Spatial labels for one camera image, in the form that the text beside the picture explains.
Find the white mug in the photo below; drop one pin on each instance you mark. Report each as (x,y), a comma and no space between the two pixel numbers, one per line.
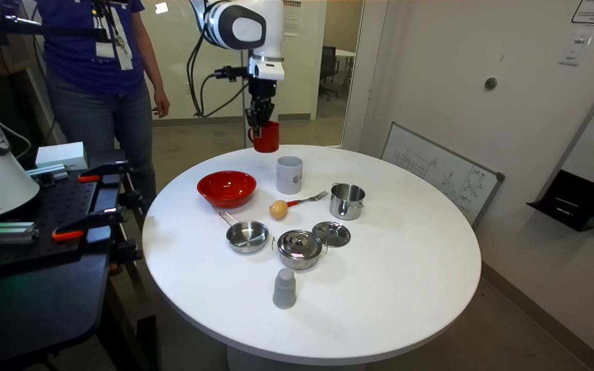
(289,172)

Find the black wall tray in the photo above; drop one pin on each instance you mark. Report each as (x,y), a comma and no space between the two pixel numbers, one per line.
(569,200)

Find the orange handled clamp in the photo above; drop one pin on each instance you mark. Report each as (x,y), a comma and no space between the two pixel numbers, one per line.
(73,232)

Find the red mug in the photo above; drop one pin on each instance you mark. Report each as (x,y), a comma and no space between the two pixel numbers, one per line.
(264,139)

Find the grey plastic cup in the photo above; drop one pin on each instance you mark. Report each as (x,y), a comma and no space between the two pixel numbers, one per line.
(285,289)

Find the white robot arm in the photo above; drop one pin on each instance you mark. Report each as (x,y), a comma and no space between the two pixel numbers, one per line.
(256,30)

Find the red handled fork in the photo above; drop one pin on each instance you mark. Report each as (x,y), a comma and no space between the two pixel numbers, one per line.
(311,199)

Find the red bowl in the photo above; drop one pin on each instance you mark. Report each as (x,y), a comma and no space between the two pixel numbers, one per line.
(227,189)

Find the steel pot with handles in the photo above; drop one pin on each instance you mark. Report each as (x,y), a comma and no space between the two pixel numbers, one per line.
(299,249)

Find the small steel frying pan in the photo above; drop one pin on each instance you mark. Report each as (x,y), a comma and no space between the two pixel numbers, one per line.
(244,235)

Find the round white table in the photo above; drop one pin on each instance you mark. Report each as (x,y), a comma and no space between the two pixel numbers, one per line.
(407,272)

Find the person in blue shirt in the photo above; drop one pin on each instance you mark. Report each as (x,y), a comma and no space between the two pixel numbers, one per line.
(105,93)

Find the steel pot lid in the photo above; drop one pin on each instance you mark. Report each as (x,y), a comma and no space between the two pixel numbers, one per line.
(331,234)

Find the small steel saucepan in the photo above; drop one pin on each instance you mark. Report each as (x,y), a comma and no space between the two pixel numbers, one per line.
(347,200)

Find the black workbench cart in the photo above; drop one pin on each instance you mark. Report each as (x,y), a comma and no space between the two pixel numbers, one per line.
(54,295)

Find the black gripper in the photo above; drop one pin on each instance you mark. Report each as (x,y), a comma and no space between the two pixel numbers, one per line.
(260,102)

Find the white box on cart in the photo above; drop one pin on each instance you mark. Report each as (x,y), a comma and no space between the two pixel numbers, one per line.
(68,153)

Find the whiteboard leaning on wall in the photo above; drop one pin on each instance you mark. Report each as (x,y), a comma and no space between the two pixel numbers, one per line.
(464,181)

